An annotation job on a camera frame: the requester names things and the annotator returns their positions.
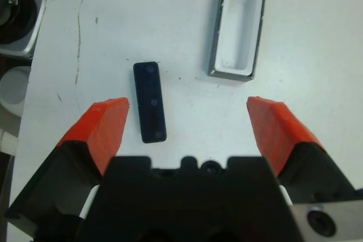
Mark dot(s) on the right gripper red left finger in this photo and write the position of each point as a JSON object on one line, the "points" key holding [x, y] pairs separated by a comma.
{"points": [[105, 128]]}

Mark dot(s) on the white robot leg part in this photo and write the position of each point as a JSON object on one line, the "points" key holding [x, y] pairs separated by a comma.
{"points": [[14, 89]]}

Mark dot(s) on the black box with white insert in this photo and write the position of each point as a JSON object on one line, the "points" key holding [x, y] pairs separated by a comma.
{"points": [[241, 26]]}

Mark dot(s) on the silver black robot body housing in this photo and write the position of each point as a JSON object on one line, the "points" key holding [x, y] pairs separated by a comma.
{"points": [[31, 32]]}

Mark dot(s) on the slim black camera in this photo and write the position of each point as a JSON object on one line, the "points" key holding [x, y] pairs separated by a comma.
{"points": [[149, 103]]}

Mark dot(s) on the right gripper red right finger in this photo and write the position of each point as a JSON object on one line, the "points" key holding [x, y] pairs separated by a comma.
{"points": [[278, 131]]}

